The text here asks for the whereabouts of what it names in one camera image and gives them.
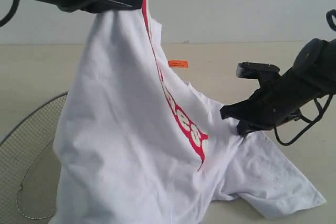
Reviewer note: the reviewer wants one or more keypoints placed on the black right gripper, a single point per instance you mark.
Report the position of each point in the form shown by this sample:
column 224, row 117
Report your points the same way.
column 270, row 105

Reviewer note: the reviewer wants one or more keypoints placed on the white t-shirt red print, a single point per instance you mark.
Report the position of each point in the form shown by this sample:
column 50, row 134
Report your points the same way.
column 137, row 144

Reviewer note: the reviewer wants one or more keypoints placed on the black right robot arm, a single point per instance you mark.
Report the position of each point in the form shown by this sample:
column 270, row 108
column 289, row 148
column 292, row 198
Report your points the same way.
column 314, row 66

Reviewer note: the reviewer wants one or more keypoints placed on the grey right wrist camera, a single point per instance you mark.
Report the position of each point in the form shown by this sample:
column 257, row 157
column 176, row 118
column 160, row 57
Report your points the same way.
column 259, row 71

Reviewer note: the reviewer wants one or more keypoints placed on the metal wire mesh basket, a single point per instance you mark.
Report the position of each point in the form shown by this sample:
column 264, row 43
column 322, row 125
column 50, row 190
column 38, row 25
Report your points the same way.
column 29, row 168

